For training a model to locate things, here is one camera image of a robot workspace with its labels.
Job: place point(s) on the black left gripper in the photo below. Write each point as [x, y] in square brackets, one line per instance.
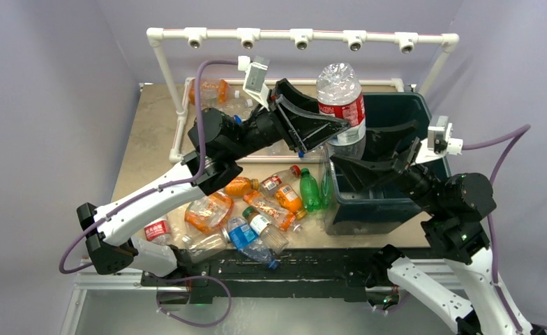
[306, 130]

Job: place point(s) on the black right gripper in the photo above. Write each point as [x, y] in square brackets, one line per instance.
[382, 141]

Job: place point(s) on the large red label water bottle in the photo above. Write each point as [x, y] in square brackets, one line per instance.
[340, 95]

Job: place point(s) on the green plastic bottle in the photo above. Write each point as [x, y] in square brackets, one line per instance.
[309, 191]

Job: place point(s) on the orange juice bottle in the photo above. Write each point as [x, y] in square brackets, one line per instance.
[289, 199]

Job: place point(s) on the small orange bottle amber cap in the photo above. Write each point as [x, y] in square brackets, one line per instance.
[240, 186]

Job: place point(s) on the long orange white label bottle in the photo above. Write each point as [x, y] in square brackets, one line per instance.
[282, 218]

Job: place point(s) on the green cap white label bottle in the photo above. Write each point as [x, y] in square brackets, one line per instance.
[265, 230]

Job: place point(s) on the red cap red label bottle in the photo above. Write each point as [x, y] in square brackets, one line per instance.
[272, 183]

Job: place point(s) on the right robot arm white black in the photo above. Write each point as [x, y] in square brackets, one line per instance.
[456, 206]

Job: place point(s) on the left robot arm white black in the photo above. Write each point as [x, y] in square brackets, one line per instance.
[219, 142]

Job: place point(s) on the dark green plastic bin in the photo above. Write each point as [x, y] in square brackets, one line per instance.
[382, 209]

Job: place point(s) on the clear bottle white cap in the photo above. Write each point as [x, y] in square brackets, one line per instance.
[237, 105]

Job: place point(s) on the orange label bottle far corner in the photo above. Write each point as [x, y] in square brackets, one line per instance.
[215, 92]

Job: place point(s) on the large orange label crushed bottle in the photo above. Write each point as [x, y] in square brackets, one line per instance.
[210, 212]

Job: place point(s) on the blue label water bottle front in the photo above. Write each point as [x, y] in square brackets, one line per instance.
[248, 243]

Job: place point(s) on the clear crushed bottle front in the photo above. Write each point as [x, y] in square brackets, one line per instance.
[203, 246]

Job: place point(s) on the clear bottle red cap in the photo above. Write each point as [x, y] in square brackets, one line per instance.
[158, 231]

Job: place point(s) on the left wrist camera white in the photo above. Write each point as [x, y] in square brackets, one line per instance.
[255, 70]

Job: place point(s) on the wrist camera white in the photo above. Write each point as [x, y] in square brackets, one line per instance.
[439, 141]
[255, 70]

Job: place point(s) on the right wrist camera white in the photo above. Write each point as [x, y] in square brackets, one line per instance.
[439, 141]

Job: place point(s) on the white PVC pipe frame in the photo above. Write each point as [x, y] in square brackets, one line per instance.
[195, 36]

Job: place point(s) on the black table front rail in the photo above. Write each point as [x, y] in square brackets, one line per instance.
[321, 273]

